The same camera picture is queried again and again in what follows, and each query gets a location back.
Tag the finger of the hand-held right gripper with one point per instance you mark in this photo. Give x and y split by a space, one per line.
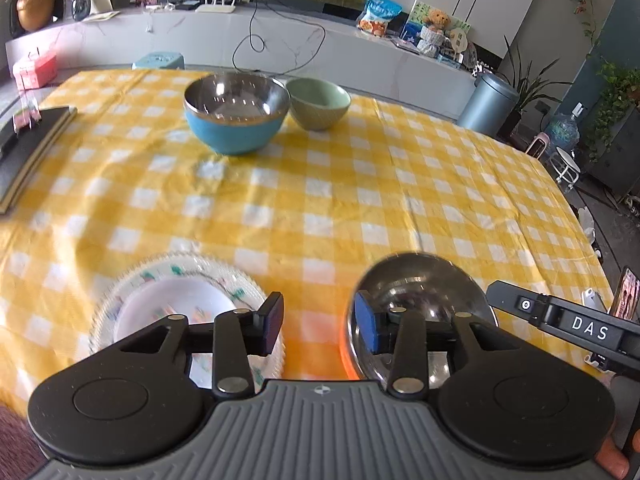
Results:
520 304

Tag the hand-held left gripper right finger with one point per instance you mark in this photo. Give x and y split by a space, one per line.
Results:
367 325

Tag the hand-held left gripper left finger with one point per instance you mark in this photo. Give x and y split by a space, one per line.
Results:
272 322

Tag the orange steel bowl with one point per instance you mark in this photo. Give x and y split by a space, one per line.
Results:
425 280

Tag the small pink floral plate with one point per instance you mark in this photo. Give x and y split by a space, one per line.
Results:
175 300

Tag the white fruit print plate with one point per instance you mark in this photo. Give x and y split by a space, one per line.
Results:
150 275

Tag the clear glass plate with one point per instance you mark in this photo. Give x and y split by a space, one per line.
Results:
107 305

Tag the person's right hand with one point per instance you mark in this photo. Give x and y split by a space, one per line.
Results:
614 460

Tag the yellow checked tablecloth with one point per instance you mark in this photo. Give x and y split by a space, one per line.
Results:
350 200

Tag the white round stool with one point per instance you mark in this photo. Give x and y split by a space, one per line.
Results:
567 162

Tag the blue water bottle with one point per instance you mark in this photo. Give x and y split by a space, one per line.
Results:
562 132

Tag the blue steel bowl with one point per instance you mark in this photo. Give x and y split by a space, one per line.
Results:
235 130

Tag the grey metal trash can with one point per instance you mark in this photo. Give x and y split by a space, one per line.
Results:
485 105

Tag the green ceramic bowl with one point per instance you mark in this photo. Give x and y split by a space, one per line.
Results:
320 110

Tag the tall leafy potted plant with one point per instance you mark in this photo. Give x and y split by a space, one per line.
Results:
530 85

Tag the green ivy plant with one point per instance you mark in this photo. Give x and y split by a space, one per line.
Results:
617 95

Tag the white fan ornament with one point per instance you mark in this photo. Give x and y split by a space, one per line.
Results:
459 40

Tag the teddy bear toy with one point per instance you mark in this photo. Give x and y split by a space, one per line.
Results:
431 42

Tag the purple shaggy rug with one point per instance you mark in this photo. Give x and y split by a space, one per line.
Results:
15 440

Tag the teal stool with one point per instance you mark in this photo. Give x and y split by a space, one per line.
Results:
159 60

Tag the black notebook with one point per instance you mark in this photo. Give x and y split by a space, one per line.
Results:
30 160

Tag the brown teddy bear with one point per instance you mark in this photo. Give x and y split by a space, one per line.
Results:
437 20

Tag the white marble television cabinet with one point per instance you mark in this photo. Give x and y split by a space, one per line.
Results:
310 25

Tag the green picture card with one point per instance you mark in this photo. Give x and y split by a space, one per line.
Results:
417 12

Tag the trailing vine plant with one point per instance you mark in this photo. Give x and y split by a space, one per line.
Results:
580 0

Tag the blue snack bag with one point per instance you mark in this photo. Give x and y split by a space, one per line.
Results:
379 15

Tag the pink binder clip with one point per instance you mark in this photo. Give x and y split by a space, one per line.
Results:
25 117

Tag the pink storage box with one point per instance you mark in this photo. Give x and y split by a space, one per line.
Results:
35 70

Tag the gold round vase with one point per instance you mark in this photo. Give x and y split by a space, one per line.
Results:
35 7

